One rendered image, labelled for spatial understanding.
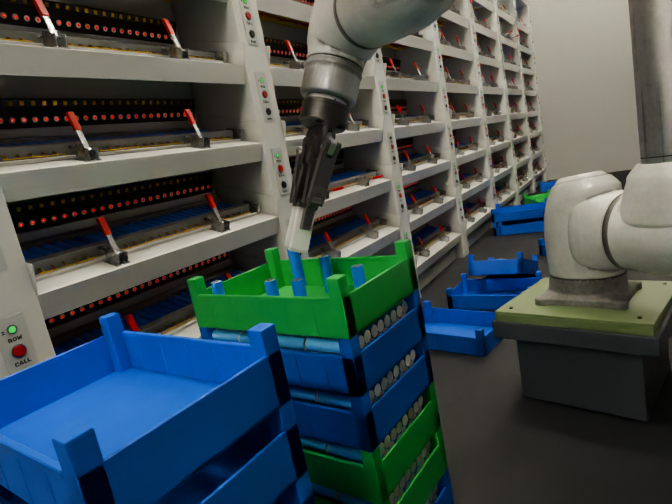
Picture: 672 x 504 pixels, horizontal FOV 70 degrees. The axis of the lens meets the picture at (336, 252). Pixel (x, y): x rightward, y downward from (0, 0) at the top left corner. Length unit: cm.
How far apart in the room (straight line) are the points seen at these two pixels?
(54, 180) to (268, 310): 42
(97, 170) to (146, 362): 40
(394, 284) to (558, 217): 52
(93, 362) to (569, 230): 90
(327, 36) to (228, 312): 43
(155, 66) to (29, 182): 35
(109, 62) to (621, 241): 100
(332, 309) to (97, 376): 32
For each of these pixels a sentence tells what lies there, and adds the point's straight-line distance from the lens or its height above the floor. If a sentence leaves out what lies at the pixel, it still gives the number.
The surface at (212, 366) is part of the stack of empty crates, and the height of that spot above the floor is 42.
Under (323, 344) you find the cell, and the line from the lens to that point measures 65.
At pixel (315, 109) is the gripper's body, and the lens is 74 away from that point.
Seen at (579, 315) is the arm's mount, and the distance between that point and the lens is 109.
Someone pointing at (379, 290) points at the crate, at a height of 43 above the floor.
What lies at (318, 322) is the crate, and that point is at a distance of 62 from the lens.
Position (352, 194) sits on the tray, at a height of 50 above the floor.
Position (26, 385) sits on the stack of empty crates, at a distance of 67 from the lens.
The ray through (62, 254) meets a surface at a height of 55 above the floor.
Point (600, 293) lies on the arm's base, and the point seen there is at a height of 25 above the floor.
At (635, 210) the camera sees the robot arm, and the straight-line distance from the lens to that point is 101.
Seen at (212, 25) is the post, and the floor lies 99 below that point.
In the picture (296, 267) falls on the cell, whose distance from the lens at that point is 75.
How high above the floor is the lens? 62
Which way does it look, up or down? 11 degrees down
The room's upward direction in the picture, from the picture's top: 11 degrees counter-clockwise
